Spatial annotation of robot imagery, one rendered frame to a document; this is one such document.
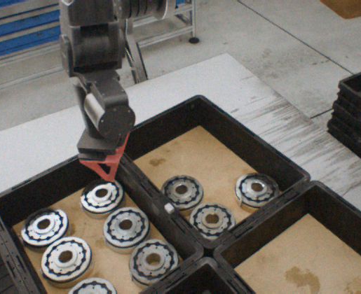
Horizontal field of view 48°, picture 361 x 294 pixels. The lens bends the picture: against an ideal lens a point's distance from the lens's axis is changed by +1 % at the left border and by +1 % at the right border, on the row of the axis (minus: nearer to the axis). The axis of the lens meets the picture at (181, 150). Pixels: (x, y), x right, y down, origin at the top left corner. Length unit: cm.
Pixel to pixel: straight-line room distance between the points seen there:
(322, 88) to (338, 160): 153
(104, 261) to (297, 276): 40
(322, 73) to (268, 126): 160
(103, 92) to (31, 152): 86
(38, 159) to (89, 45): 82
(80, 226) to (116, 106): 48
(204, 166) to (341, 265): 39
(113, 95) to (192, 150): 57
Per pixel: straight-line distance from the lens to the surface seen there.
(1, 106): 290
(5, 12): 261
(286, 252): 92
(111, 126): 57
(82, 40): 58
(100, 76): 59
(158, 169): 105
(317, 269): 91
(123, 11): 116
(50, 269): 90
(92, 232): 96
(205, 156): 108
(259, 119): 140
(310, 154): 130
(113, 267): 90
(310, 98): 269
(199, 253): 78
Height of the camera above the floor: 160
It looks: 45 degrees down
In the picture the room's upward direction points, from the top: 4 degrees counter-clockwise
